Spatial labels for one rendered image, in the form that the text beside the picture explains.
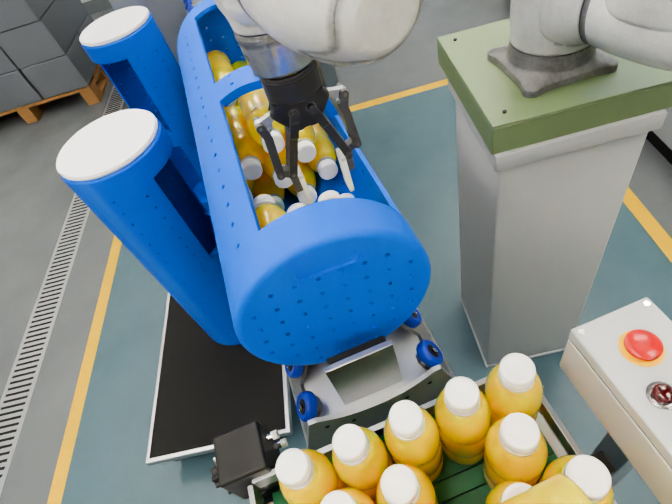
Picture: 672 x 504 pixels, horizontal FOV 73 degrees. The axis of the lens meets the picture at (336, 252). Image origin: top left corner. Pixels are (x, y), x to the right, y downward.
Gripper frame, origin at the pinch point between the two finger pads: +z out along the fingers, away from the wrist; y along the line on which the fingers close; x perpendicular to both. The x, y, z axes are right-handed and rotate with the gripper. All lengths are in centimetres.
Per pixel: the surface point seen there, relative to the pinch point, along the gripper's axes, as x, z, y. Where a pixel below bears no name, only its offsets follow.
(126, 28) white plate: -131, 10, 39
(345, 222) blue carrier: 18.1, -8.5, 1.0
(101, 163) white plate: -50, 10, 46
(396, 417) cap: 36.7, 4.9, 4.5
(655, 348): 41.6, 3.1, -23.6
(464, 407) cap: 38.7, 5.0, -2.9
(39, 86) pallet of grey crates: -335, 88, 157
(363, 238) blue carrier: 20.0, -6.8, -0.2
